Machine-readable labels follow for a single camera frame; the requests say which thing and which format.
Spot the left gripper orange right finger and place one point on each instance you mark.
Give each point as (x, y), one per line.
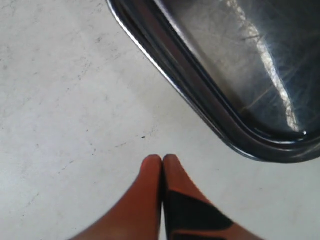
(189, 215)

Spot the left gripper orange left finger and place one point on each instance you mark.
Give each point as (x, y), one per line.
(137, 215)

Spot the dark lid with orange seal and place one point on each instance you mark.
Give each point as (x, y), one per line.
(249, 68)

